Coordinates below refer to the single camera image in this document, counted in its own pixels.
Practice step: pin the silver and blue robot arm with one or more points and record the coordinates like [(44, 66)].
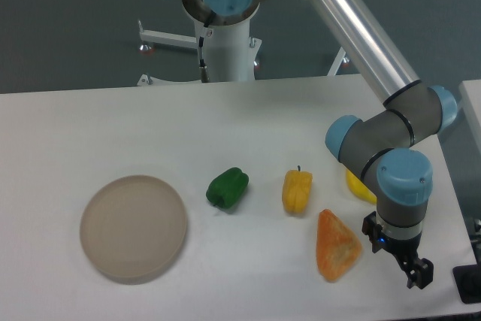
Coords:
[(378, 151)]

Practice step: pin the beige round plate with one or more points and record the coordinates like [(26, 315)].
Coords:
[(133, 229)]

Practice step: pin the white side table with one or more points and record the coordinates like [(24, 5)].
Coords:
[(469, 104)]

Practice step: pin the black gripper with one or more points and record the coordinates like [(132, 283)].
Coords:
[(402, 243)]

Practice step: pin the yellow banana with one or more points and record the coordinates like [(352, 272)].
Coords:
[(358, 189)]

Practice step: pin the black device at table edge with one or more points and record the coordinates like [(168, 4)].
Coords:
[(467, 277)]

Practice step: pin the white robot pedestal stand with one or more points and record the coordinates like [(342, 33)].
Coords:
[(275, 39)]

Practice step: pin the yellow bell pepper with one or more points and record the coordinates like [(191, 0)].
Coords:
[(296, 190)]

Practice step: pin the green bell pepper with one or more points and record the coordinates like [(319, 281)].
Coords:
[(226, 190)]

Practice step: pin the orange triangular bread slice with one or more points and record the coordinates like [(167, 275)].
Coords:
[(337, 246)]

